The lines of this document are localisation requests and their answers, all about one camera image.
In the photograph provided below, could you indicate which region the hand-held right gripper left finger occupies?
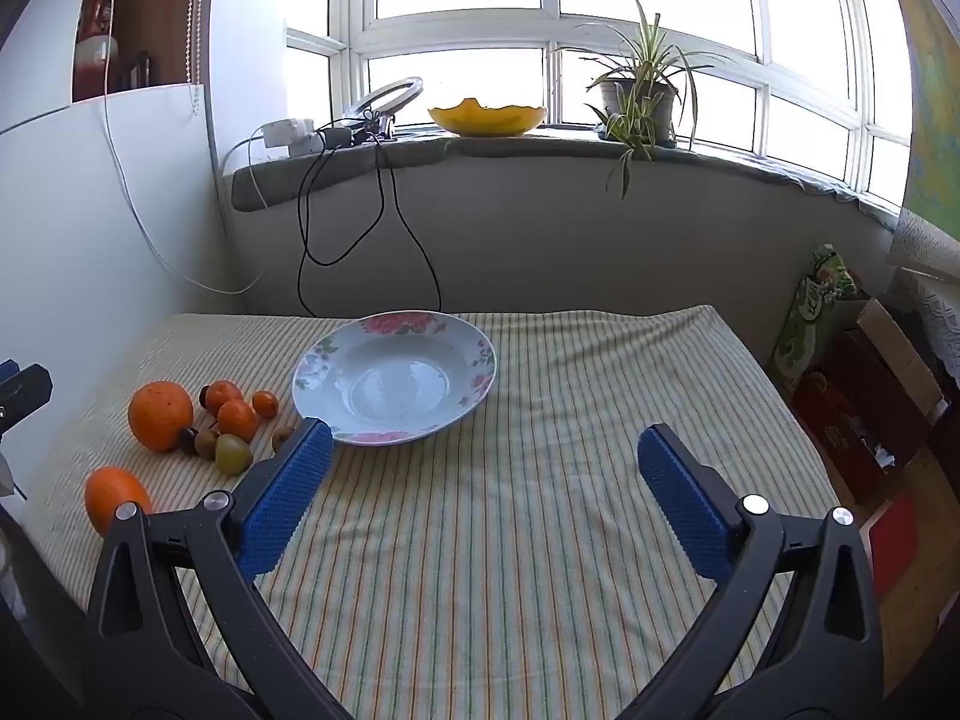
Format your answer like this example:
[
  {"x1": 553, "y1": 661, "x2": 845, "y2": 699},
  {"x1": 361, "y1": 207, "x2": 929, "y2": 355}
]
[{"x1": 84, "y1": 418, "x2": 353, "y2": 720}]

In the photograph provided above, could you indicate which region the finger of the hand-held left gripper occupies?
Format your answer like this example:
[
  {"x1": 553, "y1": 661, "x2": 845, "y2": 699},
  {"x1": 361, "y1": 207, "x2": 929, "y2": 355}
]
[{"x1": 0, "y1": 361, "x2": 53, "y2": 432}]

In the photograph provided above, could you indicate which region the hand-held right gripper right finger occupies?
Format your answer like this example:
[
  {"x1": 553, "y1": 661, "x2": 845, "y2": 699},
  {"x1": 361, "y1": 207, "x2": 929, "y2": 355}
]
[{"x1": 637, "y1": 424, "x2": 886, "y2": 720}]

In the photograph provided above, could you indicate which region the tangerine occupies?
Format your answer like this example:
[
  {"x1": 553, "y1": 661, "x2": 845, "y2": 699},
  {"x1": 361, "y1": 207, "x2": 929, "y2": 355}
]
[
  {"x1": 204, "y1": 380, "x2": 245, "y2": 415},
  {"x1": 217, "y1": 400, "x2": 260, "y2": 442}
]

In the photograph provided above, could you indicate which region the medium oval orange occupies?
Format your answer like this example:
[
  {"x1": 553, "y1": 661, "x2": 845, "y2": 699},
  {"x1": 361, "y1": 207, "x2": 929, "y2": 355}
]
[{"x1": 84, "y1": 466, "x2": 153, "y2": 537}]

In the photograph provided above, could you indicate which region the large orange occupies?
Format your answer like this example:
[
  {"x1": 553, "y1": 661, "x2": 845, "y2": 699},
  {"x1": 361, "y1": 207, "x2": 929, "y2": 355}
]
[{"x1": 127, "y1": 382, "x2": 194, "y2": 452}]

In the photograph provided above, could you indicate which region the floral white plate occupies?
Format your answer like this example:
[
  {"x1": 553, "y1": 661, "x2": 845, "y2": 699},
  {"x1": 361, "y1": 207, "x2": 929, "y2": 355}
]
[{"x1": 292, "y1": 310, "x2": 498, "y2": 446}]

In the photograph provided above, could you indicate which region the white panel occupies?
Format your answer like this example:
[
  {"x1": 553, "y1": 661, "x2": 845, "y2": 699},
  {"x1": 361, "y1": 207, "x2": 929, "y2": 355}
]
[{"x1": 0, "y1": 82, "x2": 248, "y2": 428}]

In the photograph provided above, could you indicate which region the striped tablecloth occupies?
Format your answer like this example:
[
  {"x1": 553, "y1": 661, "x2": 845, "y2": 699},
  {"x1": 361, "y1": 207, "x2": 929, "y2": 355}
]
[{"x1": 22, "y1": 305, "x2": 841, "y2": 720}]

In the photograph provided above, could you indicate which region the red box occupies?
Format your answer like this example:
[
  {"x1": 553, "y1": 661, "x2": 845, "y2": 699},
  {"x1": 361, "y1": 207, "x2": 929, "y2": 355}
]
[{"x1": 862, "y1": 495, "x2": 920, "y2": 601}]

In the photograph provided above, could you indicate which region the green printed bag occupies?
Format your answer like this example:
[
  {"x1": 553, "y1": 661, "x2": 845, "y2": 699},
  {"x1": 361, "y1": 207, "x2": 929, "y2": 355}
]
[{"x1": 772, "y1": 244, "x2": 860, "y2": 391}]

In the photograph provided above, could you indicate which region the cardboard box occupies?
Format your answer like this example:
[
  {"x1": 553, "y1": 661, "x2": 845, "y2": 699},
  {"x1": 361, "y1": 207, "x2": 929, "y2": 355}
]
[{"x1": 793, "y1": 298, "x2": 953, "y2": 507}]

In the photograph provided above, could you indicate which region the grey windowsill mat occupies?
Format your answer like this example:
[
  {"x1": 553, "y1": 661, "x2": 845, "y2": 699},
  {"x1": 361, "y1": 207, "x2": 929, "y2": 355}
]
[{"x1": 231, "y1": 127, "x2": 901, "y2": 230}]

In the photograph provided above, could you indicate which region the red and white jar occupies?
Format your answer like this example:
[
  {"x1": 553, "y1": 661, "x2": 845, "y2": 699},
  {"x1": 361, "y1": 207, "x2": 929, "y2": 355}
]
[{"x1": 75, "y1": 0, "x2": 119, "y2": 91}]

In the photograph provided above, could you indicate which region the white power strip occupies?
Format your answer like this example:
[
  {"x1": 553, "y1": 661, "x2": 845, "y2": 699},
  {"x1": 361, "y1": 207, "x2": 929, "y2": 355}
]
[{"x1": 261, "y1": 117, "x2": 320, "y2": 158}]

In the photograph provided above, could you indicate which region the potted spider plant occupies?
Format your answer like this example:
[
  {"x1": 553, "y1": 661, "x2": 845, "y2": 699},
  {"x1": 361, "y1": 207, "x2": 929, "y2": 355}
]
[{"x1": 551, "y1": 0, "x2": 740, "y2": 200}]

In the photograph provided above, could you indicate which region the wooden shelf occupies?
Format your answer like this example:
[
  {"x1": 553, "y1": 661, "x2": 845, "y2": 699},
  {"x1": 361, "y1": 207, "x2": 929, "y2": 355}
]
[{"x1": 71, "y1": 0, "x2": 207, "y2": 102}]

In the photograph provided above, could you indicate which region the yellow bowl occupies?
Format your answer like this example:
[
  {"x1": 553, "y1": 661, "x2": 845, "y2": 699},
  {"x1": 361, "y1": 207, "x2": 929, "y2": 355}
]
[{"x1": 427, "y1": 98, "x2": 548, "y2": 138}]

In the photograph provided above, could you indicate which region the white cable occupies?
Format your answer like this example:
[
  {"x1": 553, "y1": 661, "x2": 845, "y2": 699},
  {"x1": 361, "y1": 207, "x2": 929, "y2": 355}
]
[{"x1": 101, "y1": 0, "x2": 267, "y2": 297}]

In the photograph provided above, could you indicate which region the black cable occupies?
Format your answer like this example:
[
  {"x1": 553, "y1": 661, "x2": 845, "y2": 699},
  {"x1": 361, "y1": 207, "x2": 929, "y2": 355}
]
[{"x1": 298, "y1": 131, "x2": 443, "y2": 317}]

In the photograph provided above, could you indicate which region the beaded blind cord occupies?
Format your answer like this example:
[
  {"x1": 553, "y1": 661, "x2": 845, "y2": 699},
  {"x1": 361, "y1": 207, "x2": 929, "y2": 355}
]
[{"x1": 191, "y1": 0, "x2": 207, "y2": 117}]

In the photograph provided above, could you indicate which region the ring light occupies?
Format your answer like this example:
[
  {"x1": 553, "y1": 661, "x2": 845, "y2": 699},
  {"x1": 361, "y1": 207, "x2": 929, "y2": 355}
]
[{"x1": 341, "y1": 76, "x2": 427, "y2": 137}]

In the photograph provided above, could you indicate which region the wall map poster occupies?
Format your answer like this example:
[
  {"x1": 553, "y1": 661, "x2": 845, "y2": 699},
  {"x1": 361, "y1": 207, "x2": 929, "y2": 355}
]
[{"x1": 881, "y1": 0, "x2": 960, "y2": 222}]

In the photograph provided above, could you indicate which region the white window frame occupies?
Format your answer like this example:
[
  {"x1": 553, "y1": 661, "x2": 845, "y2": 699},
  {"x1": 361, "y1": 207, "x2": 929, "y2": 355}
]
[{"x1": 285, "y1": 0, "x2": 912, "y2": 211}]

